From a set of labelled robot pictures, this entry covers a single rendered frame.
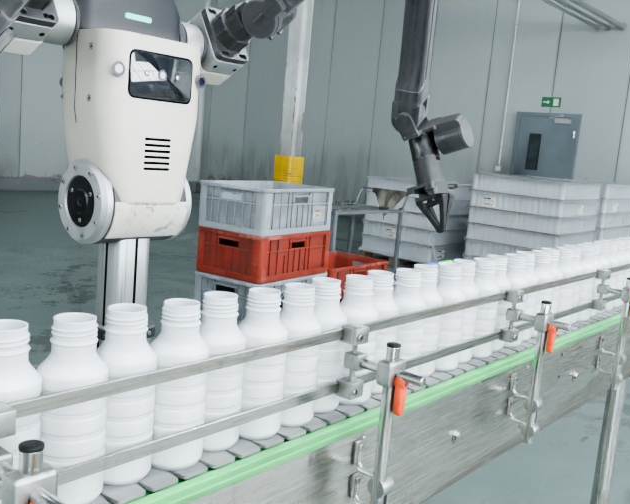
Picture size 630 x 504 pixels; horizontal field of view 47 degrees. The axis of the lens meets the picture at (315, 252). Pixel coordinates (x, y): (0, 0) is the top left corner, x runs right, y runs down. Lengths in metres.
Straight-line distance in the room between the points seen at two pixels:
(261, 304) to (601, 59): 11.00
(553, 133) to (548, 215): 4.38
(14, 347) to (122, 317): 0.11
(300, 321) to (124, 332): 0.24
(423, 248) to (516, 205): 1.23
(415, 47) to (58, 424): 1.00
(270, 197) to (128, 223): 1.97
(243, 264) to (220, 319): 2.65
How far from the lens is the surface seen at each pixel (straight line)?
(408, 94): 1.45
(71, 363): 0.65
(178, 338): 0.72
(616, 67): 11.59
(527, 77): 12.05
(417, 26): 1.42
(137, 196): 1.38
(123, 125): 1.36
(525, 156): 11.88
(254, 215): 3.34
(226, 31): 1.57
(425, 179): 1.48
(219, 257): 3.50
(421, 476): 1.12
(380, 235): 8.54
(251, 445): 0.82
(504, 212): 7.63
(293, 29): 11.34
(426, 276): 1.08
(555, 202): 7.44
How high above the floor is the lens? 1.33
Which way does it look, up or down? 9 degrees down
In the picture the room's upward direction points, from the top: 5 degrees clockwise
